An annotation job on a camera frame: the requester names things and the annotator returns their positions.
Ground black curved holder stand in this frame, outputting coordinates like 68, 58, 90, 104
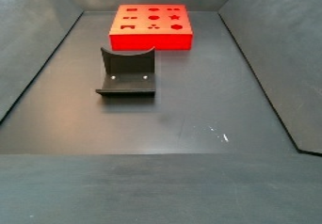
96, 48, 156, 96

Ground red shape sorter block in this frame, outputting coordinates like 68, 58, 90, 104
108, 5, 194, 51

